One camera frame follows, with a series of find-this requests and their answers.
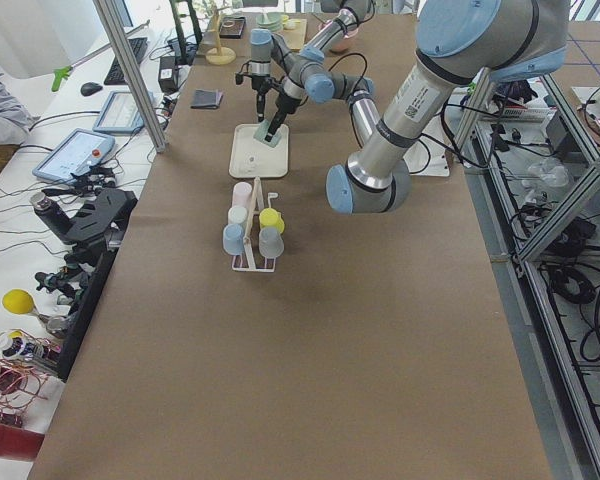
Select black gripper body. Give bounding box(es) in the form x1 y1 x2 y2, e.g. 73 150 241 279
275 91 296 120
251 75 272 95

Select green cup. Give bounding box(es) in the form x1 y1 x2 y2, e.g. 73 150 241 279
253 120 282 148

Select cream rabbit tray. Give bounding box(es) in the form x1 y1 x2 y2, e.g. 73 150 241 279
229 124 289 179

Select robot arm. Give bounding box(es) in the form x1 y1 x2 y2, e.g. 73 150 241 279
235 1 376 138
251 1 570 214

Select pink cup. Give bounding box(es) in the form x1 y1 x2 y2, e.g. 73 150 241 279
232 182 253 208

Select yellow cup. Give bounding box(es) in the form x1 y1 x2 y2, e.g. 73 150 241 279
258 207 285 235

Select cream cup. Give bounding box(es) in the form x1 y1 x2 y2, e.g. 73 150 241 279
227 205 249 227

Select grey cup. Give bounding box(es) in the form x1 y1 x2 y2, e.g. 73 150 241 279
259 226 284 260

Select blue cup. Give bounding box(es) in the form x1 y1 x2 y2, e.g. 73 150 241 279
222 224 244 256

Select wooden stand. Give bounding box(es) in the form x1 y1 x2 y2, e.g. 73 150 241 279
205 5 236 66

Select grey folded cloth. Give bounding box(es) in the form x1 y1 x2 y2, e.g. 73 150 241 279
190 89 224 110

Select stack of bowls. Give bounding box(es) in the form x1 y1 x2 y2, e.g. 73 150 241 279
256 12 289 32

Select teach pendant tablet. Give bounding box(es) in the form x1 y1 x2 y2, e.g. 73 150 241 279
92 91 144 135
32 128 115 184

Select black keyboard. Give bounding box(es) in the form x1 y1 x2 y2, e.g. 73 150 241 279
103 36 150 86

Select black computer mouse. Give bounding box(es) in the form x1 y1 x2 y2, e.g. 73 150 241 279
80 82 103 97

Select black device stand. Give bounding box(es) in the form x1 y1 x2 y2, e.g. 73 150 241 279
29 187 139 281

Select yellow ball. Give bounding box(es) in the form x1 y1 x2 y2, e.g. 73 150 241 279
2 289 35 315

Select red cylinder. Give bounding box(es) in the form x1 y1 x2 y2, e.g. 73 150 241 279
0 424 45 461

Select white wire cup rack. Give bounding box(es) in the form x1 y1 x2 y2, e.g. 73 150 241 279
231 177 278 273

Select aluminium frame post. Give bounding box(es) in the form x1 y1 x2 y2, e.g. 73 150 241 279
93 0 167 153

